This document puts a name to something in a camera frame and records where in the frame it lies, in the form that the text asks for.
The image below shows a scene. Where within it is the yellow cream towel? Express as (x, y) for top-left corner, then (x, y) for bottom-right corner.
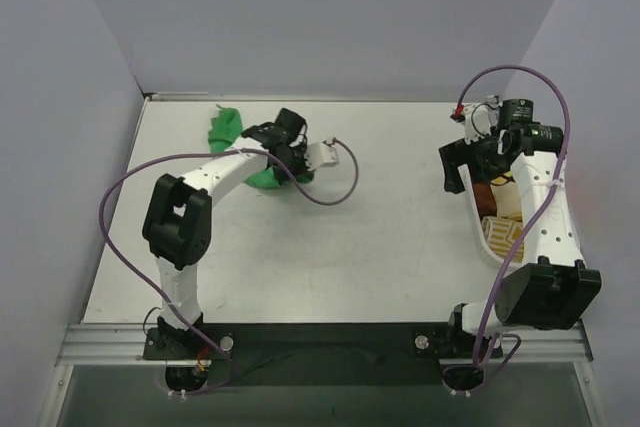
(489, 173), (522, 221)

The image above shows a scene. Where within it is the green cloth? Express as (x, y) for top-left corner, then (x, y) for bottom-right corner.
(208, 107), (308, 190)

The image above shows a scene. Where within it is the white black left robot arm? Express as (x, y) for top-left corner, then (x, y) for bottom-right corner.
(142, 108), (307, 359)

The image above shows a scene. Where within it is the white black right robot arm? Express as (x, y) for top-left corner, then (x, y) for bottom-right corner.
(439, 122), (602, 357)

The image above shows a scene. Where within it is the white perforated plastic basket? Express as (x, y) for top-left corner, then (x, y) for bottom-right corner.
(458, 166), (523, 269)

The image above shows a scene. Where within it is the brown rolled towel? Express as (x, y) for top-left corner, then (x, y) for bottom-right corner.
(472, 183), (497, 218)

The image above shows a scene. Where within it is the yellow white patterned rolled towel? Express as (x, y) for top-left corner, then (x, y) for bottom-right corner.
(481, 216), (523, 261)

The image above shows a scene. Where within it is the black base mat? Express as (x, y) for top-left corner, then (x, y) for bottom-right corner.
(164, 341), (485, 393)

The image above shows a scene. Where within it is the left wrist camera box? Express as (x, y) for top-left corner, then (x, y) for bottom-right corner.
(304, 142), (339, 171)

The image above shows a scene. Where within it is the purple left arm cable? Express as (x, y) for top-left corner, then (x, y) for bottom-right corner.
(99, 136), (359, 393)

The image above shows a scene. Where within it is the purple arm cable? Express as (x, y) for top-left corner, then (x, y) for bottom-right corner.
(99, 136), (359, 393)
(452, 64), (572, 394)

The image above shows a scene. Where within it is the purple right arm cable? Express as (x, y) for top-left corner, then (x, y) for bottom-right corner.
(452, 64), (572, 394)

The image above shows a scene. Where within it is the aluminium front frame rail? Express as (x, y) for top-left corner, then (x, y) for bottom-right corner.
(57, 322), (593, 365)

